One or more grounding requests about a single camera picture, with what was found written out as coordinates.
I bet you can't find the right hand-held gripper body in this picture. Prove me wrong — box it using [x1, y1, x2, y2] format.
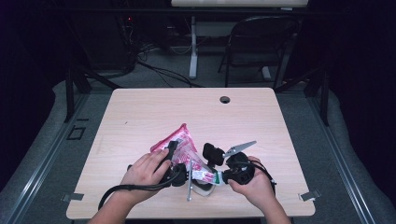
[222, 140, 258, 186]

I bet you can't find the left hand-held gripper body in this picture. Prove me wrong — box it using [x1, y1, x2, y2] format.
[163, 159, 194, 203]

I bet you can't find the pink and white plastic bag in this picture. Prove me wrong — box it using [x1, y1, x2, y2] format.
[149, 122, 225, 187]

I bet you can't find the person's right hand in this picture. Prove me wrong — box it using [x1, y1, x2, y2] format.
[228, 156, 276, 210]

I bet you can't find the person's left hand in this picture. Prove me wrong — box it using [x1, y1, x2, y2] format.
[120, 148, 171, 204]

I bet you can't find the dark equipment with red light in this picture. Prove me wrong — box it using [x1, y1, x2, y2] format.
[74, 12, 138, 71]

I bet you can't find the black folding chair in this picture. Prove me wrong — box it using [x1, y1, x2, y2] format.
[218, 15, 300, 90]

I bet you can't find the white desk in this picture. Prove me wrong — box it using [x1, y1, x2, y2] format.
[170, 0, 310, 82]

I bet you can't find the right hand-held gripper black cable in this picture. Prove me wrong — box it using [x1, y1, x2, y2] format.
[248, 160, 277, 196]

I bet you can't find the grey metal table bracket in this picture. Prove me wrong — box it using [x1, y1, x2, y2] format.
[61, 192, 85, 203]
[298, 189, 321, 203]

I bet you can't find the bundle of black floor cables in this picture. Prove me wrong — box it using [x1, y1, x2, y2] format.
[124, 18, 204, 89]

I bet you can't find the aluminium floor rail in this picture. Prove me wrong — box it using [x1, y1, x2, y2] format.
[4, 92, 90, 224]
[306, 92, 379, 224]

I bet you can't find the black metal frame stand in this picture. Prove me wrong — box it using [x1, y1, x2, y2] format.
[275, 64, 331, 127]
[64, 66, 122, 123]

